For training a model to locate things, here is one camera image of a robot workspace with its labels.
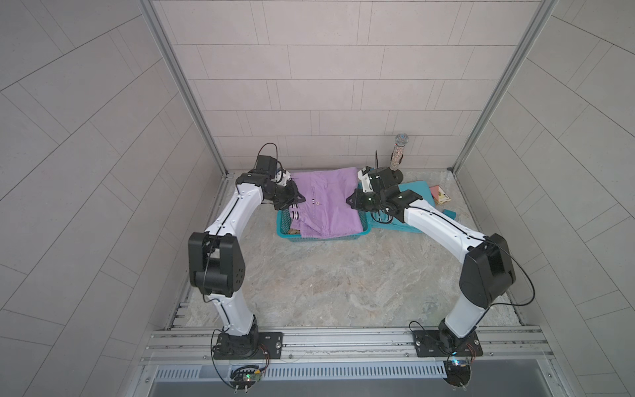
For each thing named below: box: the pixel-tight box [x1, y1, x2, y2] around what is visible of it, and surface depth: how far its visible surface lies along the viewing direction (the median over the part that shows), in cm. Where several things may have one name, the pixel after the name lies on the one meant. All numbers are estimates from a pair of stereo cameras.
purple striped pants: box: [289, 167, 364, 239], surface depth 86 cm
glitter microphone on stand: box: [390, 132, 410, 171], surface depth 93 cm
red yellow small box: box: [429, 185, 452, 206], surface depth 107 cm
